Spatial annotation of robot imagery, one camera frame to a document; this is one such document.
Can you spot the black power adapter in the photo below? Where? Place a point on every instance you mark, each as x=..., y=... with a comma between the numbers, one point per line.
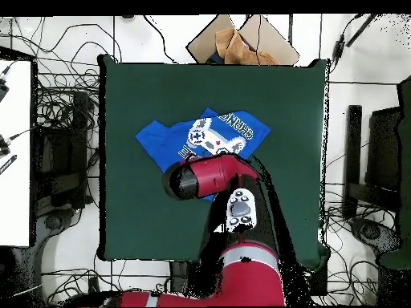
x=338, y=48

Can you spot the tan towel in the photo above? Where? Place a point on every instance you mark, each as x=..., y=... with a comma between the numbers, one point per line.
x=240, y=53

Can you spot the blue printed t-shirt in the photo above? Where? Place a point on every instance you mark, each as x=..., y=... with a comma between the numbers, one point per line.
x=157, y=141

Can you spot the green draped cloth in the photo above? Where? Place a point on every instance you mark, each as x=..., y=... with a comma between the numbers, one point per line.
x=405, y=192

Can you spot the brown cardboard box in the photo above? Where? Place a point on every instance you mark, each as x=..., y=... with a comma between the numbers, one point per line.
x=273, y=41

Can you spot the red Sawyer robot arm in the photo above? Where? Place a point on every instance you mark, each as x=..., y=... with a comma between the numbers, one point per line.
x=244, y=276

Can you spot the thin black rod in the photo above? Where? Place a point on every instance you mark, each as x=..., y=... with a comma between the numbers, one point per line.
x=361, y=30

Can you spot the white desk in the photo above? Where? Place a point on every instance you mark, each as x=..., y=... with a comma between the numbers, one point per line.
x=16, y=192

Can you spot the dark green table cloth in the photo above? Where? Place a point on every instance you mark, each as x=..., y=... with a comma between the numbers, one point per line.
x=144, y=224

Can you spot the black striped bar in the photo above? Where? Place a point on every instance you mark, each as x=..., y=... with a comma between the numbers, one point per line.
x=8, y=164

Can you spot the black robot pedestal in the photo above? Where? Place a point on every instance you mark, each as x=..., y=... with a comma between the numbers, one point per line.
x=179, y=276

